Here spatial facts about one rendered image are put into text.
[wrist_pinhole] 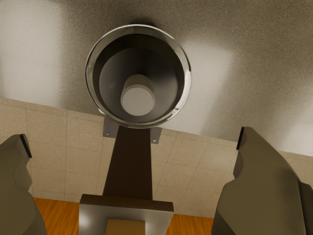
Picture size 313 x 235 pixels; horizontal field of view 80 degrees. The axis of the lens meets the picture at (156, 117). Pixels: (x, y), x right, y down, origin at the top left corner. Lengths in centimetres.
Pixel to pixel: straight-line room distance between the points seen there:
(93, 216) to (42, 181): 151
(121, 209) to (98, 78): 58
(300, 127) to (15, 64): 70
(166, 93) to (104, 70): 6
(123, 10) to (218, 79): 24
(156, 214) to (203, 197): 159
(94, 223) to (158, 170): 120
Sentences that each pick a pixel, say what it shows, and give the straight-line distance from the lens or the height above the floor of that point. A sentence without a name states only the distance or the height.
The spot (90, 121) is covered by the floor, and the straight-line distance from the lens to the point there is 163.
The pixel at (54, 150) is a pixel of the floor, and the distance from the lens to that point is 191.
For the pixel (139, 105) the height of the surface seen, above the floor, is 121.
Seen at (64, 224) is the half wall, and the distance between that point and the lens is 222.
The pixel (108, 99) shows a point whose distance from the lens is 19.
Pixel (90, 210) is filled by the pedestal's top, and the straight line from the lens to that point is 73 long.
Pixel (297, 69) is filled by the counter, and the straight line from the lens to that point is 54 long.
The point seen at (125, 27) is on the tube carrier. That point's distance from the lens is 18.
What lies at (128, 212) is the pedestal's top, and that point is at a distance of 73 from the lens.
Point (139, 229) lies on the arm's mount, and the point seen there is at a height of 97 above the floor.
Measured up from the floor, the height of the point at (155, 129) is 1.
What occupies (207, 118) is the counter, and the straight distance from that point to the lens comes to 49.
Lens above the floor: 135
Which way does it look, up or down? 61 degrees down
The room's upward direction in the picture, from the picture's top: 174 degrees clockwise
